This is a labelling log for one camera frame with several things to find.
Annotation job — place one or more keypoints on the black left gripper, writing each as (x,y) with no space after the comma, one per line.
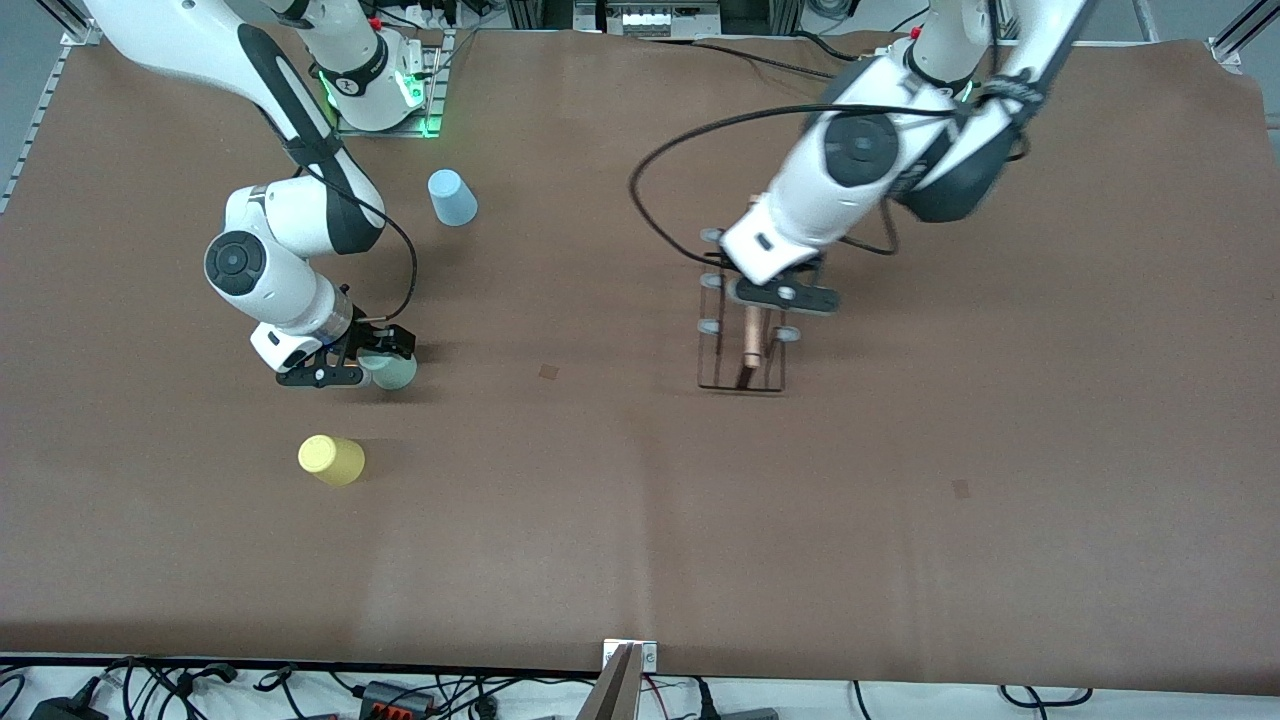
(809,263)

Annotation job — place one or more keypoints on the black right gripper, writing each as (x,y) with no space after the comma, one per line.
(367,337)

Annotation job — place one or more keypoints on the pale green plastic cup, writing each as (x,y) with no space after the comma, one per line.
(392,372)

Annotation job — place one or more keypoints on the yellow plastic cup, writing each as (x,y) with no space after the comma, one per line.
(330,459)

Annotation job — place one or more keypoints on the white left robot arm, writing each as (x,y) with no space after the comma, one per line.
(850,150)

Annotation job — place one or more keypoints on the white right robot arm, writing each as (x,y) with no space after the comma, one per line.
(270,260)

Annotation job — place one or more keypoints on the light blue plastic cup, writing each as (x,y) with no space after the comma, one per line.
(453,198)

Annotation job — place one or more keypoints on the grey terminal device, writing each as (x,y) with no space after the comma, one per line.
(648,18)

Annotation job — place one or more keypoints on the brown table cover sheet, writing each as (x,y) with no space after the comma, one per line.
(640,550)

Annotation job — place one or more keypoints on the white power strip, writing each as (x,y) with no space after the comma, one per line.
(432,14)

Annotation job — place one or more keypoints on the black orange connector block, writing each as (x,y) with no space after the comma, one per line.
(398,699)

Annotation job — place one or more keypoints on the black power adapter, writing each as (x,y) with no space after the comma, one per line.
(65,710)

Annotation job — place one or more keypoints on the aluminium right arm base plate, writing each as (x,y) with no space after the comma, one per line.
(436,100)

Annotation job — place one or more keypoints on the aluminium camera stand profile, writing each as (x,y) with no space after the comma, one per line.
(615,690)

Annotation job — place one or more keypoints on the aluminium corner rail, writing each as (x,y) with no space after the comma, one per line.
(1232,40)

